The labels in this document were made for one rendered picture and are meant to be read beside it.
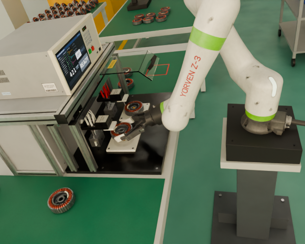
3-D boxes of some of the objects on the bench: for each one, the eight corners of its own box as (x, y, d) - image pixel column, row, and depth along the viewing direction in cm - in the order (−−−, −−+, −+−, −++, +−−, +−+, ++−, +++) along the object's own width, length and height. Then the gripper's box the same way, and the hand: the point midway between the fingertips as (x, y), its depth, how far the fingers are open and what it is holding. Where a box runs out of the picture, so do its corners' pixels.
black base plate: (176, 94, 169) (176, 91, 168) (161, 175, 121) (160, 171, 119) (106, 98, 181) (105, 96, 179) (66, 173, 132) (65, 170, 131)
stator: (54, 219, 112) (50, 213, 110) (47, 201, 121) (44, 195, 118) (79, 204, 116) (76, 198, 114) (71, 188, 124) (68, 182, 122)
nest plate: (141, 131, 144) (141, 129, 143) (135, 151, 132) (134, 149, 131) (114, 131, 147) (114, 130, 147) (106, 151, 136) (105, 150, 135)
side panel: (65, 172, 133) (36, 120, 114) (63, 176, 131) (33, 125, 112) (17, 171, 140) (-18, 122, 121) (14, 175, 138) (-23, 127, 119)
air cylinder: (117, 109, 164) (114, 102, 161) (114, 117, 158) (111, 109, 155) (109, 110, 165) (107, 102, 162) (105, 117, 160) (103, 110, 156)
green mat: (188, 50, 216) (188, 50, 216) (180, 92, 170) (180, 92, 170) (80, 60, 240) (80, 60, 240) (48, 100, 194) (48, 100, 193)
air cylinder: (105, 136, 146) (102, 129, 142) (100, 146, 140) (97, 138, 137) (96, 137, 147) (93, 129, 144) (91, 146, 141) (88, 138, 138)
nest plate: (149, 104, 162) (149, 102, 161) (144, 120, 151) (144, 118, 150) (126, 105, 166) (125, 104, 165) (119, 121, 154) (118, 119, 154)
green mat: (165, 178, 119) (165, 178, 118) (132, 359, 72) (132, 359, 72) (-12, 175, 142) (-12, 175, 142) (-122, 310, 96) (-122, 310, 96)
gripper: (155, 138, 119) (117, 153, 129) (163, 107, 136) (129, 122, 147) (145, 127, 115) (107, 143, 126) (155, 96, 133) (120, 112, 143)
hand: (122, 130), depth 135 cm, fingers closed on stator, 11 cm apart
